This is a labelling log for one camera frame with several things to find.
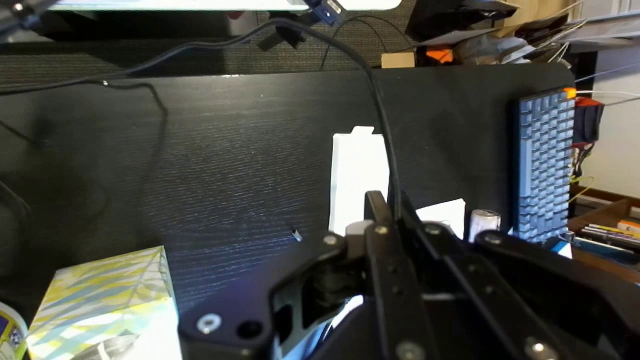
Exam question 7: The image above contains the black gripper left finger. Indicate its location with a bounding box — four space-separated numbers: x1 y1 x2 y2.
178 188 429 360

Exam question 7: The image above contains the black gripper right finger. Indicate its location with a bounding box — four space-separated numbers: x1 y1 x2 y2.
397 198 640 360

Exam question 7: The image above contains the black cable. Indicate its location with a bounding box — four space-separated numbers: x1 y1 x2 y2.
0 15 407 215

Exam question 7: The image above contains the small white box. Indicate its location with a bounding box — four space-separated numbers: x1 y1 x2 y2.
468 207 505 243

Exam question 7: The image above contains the dark wooden bookshelf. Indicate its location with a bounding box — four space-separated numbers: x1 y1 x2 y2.
566 186 640 268

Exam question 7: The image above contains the white paper packet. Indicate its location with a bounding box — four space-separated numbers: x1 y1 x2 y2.
414 195 468 241

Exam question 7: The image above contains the yellow patterned tissue box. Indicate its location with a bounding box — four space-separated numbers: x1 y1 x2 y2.
26 243 184 360

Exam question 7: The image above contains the small brown cardboard box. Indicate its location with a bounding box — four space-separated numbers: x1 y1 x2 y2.
380 49 417 69

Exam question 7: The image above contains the thin black wire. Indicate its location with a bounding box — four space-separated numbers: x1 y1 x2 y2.
99 78 173 237

